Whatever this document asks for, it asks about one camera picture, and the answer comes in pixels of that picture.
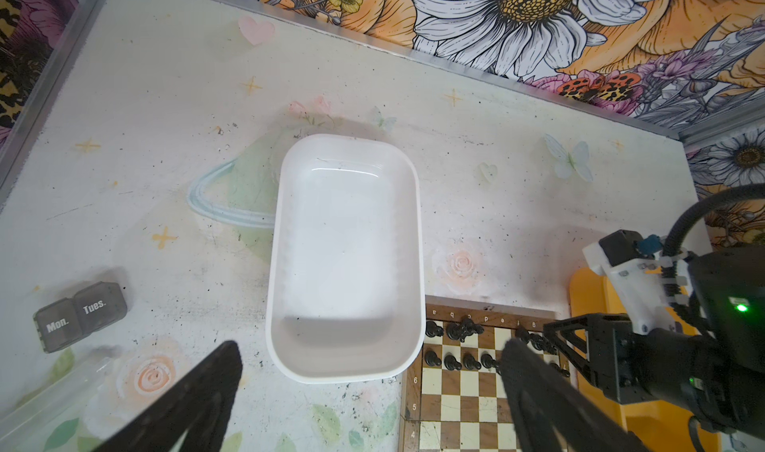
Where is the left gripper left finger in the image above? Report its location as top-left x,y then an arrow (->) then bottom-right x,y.
97,340 -> 243,451

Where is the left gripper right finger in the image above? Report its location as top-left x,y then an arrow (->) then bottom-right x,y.
498,338 -> 647,451

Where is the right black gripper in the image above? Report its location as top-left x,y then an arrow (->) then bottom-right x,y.
543,314 -> 655,404

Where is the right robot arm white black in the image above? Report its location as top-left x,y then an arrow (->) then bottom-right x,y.
544,230 -> 764,438

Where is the wooden chess board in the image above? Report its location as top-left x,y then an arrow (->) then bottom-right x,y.
398,297 -> 555,451

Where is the yellow plastic bin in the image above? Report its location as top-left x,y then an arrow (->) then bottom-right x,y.
570,269 -> 721,451

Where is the white plastic bin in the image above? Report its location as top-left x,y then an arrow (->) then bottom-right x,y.
266,134 -> 426,384

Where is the small grey metal bracket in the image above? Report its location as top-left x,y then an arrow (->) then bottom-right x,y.
33,282 -> 128,354

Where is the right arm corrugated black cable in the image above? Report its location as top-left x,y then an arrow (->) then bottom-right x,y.
661,182 -> 765,259

